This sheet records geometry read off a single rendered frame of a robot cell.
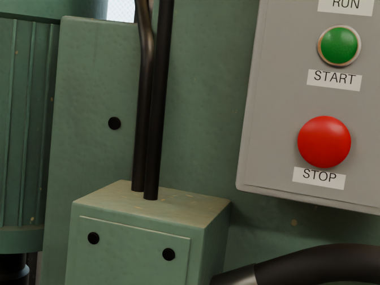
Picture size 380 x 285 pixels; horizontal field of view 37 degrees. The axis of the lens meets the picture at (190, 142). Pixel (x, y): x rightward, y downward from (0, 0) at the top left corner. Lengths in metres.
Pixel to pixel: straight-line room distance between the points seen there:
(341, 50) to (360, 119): 0.04
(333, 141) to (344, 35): 0.06
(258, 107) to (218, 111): 0.07
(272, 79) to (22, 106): 0.26
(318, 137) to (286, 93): 0.03
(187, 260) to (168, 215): 0.03
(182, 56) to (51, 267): 0.23
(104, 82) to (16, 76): 0.08
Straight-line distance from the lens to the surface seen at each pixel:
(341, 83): 0.34
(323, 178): 0.35
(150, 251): 0.36
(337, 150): 0.33
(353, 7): 0.34
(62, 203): 0.52
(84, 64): 0.49
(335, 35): 0.34
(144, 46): 0.41
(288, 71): 0.34
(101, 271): 0.38
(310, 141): 0.33
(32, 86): 0.53
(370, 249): 0.38
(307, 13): 0.34
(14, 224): 0.56
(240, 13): 0.41
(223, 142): 0.42
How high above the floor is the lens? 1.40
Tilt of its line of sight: 9 degrees down
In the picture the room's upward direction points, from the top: 7 degrees clockwise
